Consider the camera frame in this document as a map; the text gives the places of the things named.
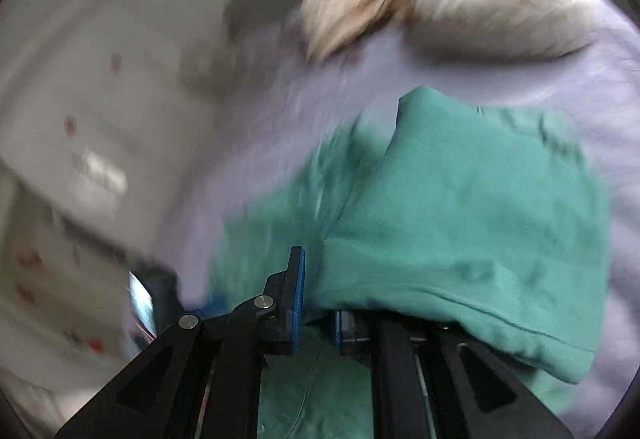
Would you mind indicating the white wardrobe with red decals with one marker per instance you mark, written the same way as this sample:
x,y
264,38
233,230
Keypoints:
x,y
60,179

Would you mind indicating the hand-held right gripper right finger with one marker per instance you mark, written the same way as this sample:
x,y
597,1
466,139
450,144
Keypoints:
x,y
343,330

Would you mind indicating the white round fan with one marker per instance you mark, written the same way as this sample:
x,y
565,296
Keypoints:
x,y
200,65

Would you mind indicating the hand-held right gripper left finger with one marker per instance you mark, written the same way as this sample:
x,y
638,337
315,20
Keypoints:
x,y
298,299

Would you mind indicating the beige quilted cover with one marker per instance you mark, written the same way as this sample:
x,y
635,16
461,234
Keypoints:
x,y
350,4

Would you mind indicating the green garment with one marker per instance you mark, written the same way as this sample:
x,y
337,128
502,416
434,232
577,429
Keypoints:
x,y
450,219

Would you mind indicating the lavender plush blanket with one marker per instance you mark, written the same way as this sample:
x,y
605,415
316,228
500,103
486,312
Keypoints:
x,y
575,94

